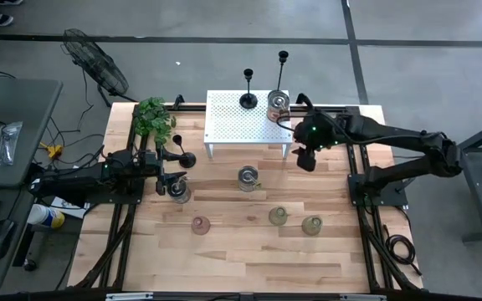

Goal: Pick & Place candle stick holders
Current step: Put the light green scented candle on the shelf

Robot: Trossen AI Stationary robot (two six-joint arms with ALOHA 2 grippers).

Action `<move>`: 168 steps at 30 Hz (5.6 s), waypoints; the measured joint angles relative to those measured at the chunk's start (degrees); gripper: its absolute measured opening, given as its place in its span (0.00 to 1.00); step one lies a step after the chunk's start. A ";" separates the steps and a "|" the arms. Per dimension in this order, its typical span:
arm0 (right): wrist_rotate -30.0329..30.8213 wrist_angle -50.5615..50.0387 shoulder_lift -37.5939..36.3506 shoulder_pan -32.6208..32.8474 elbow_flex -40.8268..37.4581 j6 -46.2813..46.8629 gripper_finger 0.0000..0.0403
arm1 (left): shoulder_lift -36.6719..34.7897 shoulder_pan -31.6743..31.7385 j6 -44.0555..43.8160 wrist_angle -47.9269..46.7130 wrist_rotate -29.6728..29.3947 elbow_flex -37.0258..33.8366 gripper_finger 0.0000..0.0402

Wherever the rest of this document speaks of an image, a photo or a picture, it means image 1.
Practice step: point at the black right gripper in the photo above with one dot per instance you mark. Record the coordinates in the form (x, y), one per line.
(306, 159)

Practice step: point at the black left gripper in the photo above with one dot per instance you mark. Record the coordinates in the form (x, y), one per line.
(160, 171)

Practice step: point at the medium black candlestick holder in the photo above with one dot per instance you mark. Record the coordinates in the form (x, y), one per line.
(188, 160)

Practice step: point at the clear glass jar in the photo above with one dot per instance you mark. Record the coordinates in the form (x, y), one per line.
(179, 191)

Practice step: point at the vanilla candle tin green label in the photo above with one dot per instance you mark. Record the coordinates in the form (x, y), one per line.
(248, 177)

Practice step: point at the candle tin orange heart label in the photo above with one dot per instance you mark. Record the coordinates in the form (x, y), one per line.
(278, 104)

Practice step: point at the green ribbed glass candle holder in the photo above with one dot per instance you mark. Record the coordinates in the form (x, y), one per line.
(278, 216)
(312, 226)

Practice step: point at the short black candlestick holder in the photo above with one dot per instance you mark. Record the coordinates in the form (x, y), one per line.
(248, 101)

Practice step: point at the tall black candlestick holder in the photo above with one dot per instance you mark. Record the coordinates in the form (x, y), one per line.
(283, 56)

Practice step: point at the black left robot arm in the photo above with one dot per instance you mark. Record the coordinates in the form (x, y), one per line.
(78, 180)

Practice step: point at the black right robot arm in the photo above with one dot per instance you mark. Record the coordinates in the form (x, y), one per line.
(391, 136)

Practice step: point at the pink ribbed glass candle holder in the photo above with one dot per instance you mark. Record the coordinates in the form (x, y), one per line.
(200, 226)

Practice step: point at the green artificial plant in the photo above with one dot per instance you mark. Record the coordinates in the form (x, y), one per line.
(153, 121)

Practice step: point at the white perforated metal shelf riser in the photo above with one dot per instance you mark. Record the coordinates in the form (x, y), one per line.
(232, 121)

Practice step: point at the white paper sheet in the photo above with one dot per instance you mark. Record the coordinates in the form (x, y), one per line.
(63, 205)

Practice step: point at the yellow power plug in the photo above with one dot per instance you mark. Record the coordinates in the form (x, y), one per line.
(53, 150)

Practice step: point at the black floor fan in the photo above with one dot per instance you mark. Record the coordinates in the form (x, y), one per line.
(96, 62)

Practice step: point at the wipes canister yellow lid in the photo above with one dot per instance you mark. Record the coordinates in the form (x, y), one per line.
(46, 216)

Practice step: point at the grey desk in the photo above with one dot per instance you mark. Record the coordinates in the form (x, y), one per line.
(36, 125)

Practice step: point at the clear plastic bag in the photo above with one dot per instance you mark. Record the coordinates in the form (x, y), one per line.
(4, 142)

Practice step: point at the black caster wheel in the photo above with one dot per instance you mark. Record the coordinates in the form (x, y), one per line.
(29, 264)

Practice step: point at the dark low desk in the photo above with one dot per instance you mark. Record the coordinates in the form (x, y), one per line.
(6, 276)

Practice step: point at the black frame clamp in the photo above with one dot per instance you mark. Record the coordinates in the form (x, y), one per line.
(304, 100)
(178, 100)

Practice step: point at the black aluminium table frame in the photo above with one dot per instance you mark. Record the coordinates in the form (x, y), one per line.
(191, 108)

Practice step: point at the white metal bracket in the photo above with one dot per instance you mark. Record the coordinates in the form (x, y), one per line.
(362, 297)
(128, 297)

